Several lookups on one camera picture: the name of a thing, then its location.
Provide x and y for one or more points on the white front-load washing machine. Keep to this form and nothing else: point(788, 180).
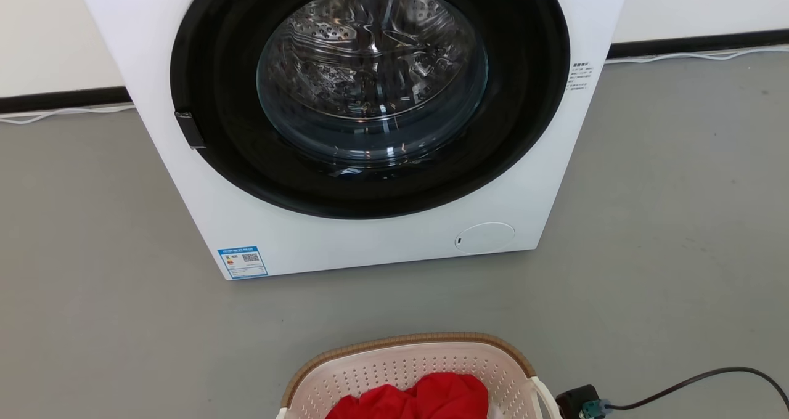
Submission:
point(382, 246)

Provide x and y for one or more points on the round white filter cover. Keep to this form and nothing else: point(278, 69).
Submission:
point(485, 238)

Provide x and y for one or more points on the round black washer door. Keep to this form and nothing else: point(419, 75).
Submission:
point(370, 92)

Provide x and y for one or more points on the red garment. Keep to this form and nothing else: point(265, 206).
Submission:
point(419, 400)

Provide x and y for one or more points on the printed text sticker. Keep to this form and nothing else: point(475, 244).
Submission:
point(579, 76)

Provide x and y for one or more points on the blue energy label sticker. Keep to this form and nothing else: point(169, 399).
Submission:
point(243, 262)

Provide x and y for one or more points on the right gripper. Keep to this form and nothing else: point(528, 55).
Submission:
point(576, 403)

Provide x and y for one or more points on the white perforated laundry basket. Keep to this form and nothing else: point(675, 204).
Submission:
point(394, 370)

